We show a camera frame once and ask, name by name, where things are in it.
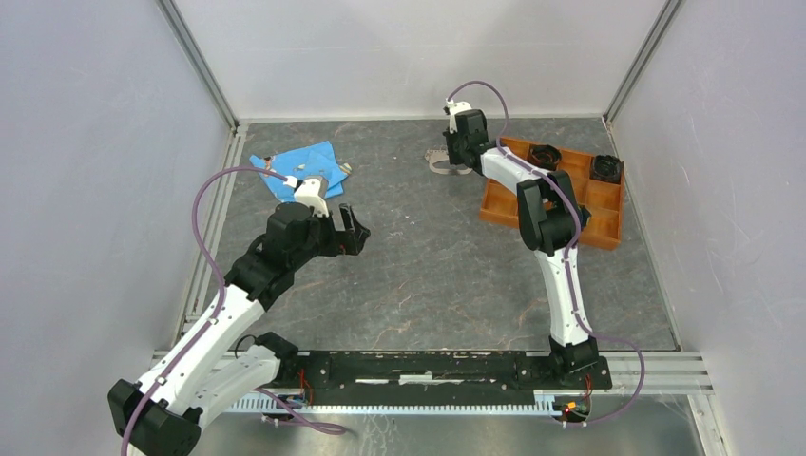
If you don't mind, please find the orange compartment tray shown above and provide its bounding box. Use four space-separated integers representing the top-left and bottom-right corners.
479 148 624 250

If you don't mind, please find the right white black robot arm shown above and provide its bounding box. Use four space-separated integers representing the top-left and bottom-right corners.
444 102 612 389

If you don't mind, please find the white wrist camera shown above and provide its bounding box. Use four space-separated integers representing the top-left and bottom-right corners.
294 176 330 218
443 99 472 133

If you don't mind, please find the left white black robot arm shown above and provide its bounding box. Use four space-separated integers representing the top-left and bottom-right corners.
107 202 371 455

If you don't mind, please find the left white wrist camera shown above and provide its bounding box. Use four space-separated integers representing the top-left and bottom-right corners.
294 176 330 218

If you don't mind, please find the blue yellow rolled item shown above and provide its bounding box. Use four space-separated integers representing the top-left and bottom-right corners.
577 205 591 233

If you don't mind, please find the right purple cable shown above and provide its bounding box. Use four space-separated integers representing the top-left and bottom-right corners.
446 80 647 428

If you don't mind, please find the black rolled item red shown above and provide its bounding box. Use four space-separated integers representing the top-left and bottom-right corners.
527 144 562 171

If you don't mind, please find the blue patterned cloth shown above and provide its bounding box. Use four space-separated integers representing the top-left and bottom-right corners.
249 142 350 199

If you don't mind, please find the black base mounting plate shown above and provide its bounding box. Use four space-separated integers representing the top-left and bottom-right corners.
269 351 613 407

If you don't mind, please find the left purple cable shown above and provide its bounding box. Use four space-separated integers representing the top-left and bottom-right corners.
120 165 299 456

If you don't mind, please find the black rolled item corner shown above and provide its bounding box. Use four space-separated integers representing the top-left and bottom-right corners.
589 155 624 185

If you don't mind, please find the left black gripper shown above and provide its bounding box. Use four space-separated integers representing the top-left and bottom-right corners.
289 203 370 270

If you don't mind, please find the purple cable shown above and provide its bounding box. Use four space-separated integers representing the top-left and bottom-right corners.
120 165 299 456
446 80 647 428

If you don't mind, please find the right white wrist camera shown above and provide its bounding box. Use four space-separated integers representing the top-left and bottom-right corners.
443 99 472 133

